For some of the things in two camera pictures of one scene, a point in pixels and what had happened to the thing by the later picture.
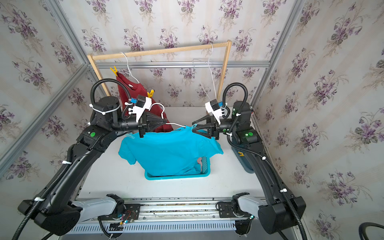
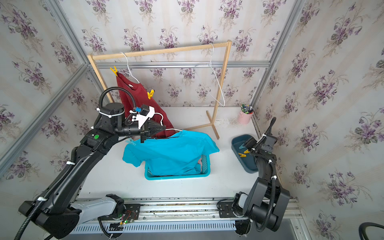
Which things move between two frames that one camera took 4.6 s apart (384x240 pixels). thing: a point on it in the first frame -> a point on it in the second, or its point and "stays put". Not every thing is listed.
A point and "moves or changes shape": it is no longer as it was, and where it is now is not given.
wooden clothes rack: [162, 50] stays put
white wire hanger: [193, 65] -> [224, 105]
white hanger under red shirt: [129, 73] stays put
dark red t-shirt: [128, 88] stays put
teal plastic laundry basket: [205, 172] stays put
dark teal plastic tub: [244, 160] stays put
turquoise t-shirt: [173, 151] moves or changes shape
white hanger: [162, 116] -> [168, 129]
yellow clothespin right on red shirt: [151, 93] stays put
